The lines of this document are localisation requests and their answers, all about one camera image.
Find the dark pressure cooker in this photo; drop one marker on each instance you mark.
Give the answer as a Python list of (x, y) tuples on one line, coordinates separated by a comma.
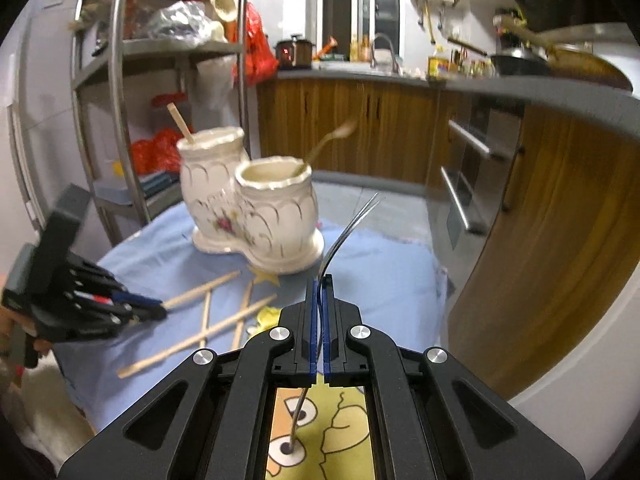
[(295, 54)]

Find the clear plastic bag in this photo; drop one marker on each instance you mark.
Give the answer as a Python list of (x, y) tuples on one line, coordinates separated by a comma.
[(180, 20)]

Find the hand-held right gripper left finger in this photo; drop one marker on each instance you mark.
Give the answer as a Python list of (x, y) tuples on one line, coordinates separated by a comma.
[(313, 332)]

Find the metal kitchen faucet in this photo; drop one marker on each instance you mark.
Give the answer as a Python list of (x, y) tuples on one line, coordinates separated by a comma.
[(396, 62)]

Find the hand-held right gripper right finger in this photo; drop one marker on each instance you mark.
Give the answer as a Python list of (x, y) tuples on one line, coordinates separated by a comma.
[(328, 332)]

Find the brown wok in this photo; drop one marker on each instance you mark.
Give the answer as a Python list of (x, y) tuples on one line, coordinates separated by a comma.
[(585, 67)]

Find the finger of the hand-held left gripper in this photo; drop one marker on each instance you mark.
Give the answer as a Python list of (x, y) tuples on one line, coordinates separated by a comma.
[(115, 317), (107, 285)]

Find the wooden kitchen counter cabinets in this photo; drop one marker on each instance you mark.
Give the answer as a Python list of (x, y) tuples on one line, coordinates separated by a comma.
[(550, 210)]

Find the built-in oven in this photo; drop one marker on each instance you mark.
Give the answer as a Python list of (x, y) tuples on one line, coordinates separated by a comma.
[(475, 170)]

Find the metal fork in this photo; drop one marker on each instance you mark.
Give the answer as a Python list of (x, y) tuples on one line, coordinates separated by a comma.
[(330, 257)]

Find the large cooking oil bottle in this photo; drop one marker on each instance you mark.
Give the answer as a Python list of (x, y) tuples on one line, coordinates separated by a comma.
[(438, 66)]

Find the kitchen window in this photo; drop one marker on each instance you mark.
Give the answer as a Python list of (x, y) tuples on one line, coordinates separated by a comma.
[(385, 0)]

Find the black wok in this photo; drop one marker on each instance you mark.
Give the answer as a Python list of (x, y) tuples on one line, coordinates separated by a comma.
[(520, 65)]

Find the blue cartoon tablecloth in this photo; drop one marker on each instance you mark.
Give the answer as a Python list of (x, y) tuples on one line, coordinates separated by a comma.
[(150, 260)]

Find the white plastic bag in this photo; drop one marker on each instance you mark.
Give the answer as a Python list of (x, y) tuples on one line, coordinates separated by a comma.
[(215, 82)]

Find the beige ladle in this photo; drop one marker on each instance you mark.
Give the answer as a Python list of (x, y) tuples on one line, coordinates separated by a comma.
[(225, 6)]

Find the white refrigerator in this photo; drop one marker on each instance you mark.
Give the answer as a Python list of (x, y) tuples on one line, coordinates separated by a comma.
[(45, 110)]

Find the wooden chopstick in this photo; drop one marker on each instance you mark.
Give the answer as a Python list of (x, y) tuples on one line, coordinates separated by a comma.
[(179, 121), (243, 310), (205, 317), (210, 286), (200, 337)]

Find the person's left hand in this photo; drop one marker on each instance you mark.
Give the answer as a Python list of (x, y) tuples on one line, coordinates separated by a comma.
[(6, 332)]

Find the stack of books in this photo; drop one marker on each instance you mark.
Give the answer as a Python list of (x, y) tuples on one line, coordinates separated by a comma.
[(160, 184)]

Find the group of condiment bottles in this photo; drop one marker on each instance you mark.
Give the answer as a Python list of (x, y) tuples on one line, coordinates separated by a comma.
[(472, 66)]

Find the cream ceramic utensil holder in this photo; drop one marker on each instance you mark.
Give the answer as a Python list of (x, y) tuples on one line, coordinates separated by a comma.
[(280, 220)]

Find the metal shelf rack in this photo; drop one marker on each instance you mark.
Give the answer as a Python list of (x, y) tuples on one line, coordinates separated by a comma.
[(200, 49)]

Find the wooden spoon in holder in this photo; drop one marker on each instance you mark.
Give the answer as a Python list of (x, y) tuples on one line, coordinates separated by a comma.
[(345, 130)]

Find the red plastic bag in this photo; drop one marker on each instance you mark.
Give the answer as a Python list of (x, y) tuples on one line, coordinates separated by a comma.
[(155, 152), (257, 55)]

